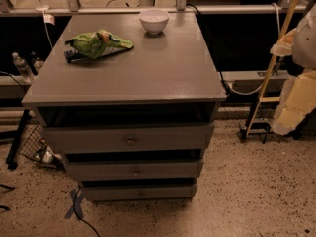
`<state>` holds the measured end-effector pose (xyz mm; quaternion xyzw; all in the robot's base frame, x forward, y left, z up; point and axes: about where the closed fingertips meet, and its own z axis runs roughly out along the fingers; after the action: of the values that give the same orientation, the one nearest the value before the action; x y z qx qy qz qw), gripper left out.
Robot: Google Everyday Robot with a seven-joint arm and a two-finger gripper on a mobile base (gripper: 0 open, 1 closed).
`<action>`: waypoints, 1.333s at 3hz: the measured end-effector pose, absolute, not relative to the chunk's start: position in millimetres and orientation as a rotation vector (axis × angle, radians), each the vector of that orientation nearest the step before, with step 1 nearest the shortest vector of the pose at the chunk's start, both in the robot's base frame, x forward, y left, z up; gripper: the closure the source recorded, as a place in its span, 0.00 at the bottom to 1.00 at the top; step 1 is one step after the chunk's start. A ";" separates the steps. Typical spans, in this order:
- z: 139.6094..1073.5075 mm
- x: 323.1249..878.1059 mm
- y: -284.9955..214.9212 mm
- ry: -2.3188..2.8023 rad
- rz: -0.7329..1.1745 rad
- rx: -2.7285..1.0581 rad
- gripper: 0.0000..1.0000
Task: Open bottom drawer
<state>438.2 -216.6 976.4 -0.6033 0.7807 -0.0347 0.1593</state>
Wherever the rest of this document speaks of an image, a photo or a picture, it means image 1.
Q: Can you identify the black floor cable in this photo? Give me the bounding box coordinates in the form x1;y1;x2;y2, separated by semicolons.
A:
72;187;101;237

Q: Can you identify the dark plastic bottle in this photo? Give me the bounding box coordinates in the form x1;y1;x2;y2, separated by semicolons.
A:
31;51;44;73

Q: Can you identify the green chip bag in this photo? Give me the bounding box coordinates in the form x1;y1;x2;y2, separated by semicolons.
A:
64;29;134;63

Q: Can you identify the grey middle drawer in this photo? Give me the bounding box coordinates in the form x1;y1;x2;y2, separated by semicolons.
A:
66;160;203;181

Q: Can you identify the white cable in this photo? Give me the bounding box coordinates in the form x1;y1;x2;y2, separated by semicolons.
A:
226;2;282;97

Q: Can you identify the black cable behind cabinet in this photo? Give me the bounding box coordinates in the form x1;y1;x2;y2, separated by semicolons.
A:
186;3;231;95

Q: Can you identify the blue tape cross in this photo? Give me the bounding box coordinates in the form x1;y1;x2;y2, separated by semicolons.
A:
64;189;84;219

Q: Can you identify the clear plastic water bottle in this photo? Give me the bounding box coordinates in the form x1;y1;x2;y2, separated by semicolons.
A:
12;52;34;83

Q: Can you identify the grey top drawer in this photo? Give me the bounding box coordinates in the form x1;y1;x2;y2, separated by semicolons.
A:
42;123;214;154

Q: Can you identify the yellow wooden ladder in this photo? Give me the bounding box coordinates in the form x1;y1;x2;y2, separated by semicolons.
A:
240;0;299;139

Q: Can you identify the white ceramic bowl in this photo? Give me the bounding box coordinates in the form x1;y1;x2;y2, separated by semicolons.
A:
139;9;170;34

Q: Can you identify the grey bottom drawer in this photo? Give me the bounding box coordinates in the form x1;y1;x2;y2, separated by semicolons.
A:
81;184;198;202

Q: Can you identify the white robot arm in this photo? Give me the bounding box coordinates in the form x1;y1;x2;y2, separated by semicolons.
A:
270;5;316;135

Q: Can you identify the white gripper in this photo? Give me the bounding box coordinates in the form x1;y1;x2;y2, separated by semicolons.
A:
270;29;316;135

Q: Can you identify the metal rail frame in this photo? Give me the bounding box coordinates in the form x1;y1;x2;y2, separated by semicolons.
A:
0;0;310;17

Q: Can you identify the black wire basket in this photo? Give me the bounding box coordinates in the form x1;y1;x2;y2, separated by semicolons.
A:
19;125;63;170

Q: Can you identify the grey drawer cabinet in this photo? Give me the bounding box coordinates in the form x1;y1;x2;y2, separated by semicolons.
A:
23;13;225;189

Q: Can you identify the black stand leg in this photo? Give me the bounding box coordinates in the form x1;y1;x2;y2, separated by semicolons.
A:
6;110;30;170

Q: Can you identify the grey drawer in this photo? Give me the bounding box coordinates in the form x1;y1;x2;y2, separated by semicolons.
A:
81;184;198;202
42;123;214;154
66;160;203;181

